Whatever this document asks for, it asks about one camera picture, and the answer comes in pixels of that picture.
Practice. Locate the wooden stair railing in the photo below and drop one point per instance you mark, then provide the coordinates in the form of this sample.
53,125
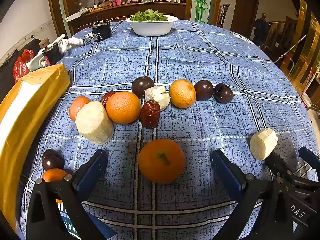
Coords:
280,32

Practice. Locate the metal pole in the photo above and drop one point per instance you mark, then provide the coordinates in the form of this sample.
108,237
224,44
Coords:
291,48

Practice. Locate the bamboo wall decoration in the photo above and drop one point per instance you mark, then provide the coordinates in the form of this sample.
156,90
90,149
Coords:
202,0

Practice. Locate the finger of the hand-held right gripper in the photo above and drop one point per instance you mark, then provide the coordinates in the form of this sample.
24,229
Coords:
308,155
278,163

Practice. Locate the brown door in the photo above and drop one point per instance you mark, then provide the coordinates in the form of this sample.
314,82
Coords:
245,12

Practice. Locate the dark purple plum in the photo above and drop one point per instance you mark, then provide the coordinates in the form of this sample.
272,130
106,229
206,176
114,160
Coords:
52,159
141,86
203,90
223,93

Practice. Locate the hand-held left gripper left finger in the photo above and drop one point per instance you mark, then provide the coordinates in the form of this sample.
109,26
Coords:
92,170

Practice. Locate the white bowl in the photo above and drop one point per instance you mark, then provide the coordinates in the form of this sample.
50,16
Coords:
152,27

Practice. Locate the black power pack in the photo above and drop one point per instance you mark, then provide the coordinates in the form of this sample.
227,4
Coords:
101,32

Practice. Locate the wooden chair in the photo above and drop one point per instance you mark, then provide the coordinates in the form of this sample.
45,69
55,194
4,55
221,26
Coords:
223,15

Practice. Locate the red jujube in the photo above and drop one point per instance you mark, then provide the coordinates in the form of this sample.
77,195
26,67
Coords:
150,114
106,98

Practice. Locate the orange with green stem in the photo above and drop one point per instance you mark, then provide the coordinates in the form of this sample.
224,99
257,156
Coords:
155,167

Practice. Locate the split peeled sugarcane piece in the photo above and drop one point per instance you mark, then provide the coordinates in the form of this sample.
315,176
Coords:
157,95

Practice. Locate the green lettuce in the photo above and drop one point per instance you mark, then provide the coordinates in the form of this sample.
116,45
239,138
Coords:
149,15

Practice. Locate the wooden counter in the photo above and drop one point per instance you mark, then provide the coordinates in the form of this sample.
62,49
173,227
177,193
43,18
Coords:
125,12

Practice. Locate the blue plaid tablecloth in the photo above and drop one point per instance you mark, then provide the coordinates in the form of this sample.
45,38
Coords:
200,62

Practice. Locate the yellow taped cardboard box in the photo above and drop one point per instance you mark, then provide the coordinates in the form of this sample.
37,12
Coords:
22,120

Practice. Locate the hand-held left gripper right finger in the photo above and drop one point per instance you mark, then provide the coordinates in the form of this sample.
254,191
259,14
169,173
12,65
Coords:
226,172

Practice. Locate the red plastic bag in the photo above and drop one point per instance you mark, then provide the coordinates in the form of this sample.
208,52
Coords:
21,66

